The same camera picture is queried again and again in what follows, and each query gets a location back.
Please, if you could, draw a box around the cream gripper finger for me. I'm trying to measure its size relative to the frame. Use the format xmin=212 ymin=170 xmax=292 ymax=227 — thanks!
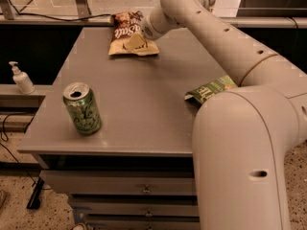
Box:
xmin=125 ymin=33 xmax=147 ymax=52

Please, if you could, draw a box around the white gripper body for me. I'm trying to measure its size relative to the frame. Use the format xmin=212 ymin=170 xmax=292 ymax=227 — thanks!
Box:
xmin=141 ymin=12 xmax=164 ymax=40

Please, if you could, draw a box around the brown chip bag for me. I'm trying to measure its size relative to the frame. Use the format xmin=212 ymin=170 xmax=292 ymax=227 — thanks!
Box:
xmin=108 ymin=11 xmax=159 ymax=56

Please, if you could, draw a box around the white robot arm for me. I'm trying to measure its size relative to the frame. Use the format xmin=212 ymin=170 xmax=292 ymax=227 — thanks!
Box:
xmin=135 ymin=0 xmax=307 ymax=230

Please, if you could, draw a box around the green soda can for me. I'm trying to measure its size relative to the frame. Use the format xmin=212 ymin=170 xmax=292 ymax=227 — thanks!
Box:
xmin=62 ymin=82 xmax=102 ymax=135

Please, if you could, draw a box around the green chip bag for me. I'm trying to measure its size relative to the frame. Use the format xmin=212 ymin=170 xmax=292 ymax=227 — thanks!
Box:
xmin=184 ymin=76 xmax=237 ymax=105

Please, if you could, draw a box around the white pump bottle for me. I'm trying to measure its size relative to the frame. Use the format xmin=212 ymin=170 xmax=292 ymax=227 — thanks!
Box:
xmin=9 ymin=61 xmax=35 ymax=94

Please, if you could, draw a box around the grey drawer cabinet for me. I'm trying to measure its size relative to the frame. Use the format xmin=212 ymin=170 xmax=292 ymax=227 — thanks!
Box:
xmin=19 ymin=28 xmax=223 ymax=230

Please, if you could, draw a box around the top drawer knob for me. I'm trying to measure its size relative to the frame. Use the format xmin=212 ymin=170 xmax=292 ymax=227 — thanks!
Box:
xmin=141 ymin=185 xmax=152 ymax=195

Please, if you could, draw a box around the drawer knob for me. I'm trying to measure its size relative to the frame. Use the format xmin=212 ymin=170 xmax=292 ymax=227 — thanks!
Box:
xmin=145 ymin=209 xmax=153 ymax=218
xmin=141 ymin=185 xmax=152 ymax=195

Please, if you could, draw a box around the black stand foot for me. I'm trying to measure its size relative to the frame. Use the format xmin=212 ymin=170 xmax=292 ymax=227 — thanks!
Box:
xmin=26 ymin=178 xmax=44 ymax=210

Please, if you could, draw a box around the black cable on ledge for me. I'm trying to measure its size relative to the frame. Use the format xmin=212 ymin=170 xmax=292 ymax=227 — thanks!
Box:
xmin=0 ymin=0 xmax=113 ymax=22

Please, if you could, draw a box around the black floor cable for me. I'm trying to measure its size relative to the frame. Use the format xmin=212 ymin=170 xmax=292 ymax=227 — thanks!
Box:
xmin=0 ymin=112 xmax=37 ymax=187

